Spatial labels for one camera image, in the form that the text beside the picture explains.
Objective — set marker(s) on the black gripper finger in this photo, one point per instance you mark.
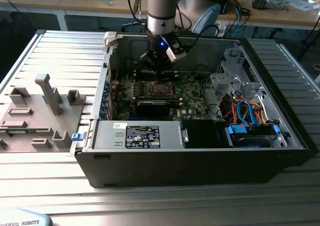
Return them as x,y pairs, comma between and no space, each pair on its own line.
167,64
147,59

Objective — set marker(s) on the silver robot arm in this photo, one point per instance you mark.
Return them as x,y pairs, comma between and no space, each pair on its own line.
161,8

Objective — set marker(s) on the silver coin battery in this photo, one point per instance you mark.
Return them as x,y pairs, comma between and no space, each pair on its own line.
191,78

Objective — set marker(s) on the beige case latch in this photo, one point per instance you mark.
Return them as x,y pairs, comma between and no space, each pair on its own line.
110,38

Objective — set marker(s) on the black graphics card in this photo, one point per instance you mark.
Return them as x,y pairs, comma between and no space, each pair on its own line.
152,108

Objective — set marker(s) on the green motherboard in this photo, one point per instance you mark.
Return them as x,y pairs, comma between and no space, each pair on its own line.
193,103

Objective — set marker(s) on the silver metal drive cage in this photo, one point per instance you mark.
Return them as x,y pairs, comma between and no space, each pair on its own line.
221,83

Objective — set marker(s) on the black plastic shroud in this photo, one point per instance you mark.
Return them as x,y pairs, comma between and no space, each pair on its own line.
200,133

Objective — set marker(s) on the grey power supply unit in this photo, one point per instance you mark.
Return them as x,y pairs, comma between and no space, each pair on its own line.
107,135

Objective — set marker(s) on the wooden desk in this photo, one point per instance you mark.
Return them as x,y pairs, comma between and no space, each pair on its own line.
275,16
75,4

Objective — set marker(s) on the hard disk in blue carrier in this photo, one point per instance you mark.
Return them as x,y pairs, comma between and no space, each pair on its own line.
237,130

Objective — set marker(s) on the black PC case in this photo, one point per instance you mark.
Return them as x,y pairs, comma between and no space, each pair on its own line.
175,168

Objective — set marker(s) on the blue case latch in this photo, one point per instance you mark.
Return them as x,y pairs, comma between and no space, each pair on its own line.
76,137

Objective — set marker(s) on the copper heatsink cooler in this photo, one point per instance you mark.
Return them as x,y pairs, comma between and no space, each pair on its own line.
261,1

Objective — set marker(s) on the grey parts rack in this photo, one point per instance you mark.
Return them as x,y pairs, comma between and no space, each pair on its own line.
37,125

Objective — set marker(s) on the pale blue teach pendant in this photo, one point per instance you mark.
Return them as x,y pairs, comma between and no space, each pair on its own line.
25,218

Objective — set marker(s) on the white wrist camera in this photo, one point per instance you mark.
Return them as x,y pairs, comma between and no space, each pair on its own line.
173,55

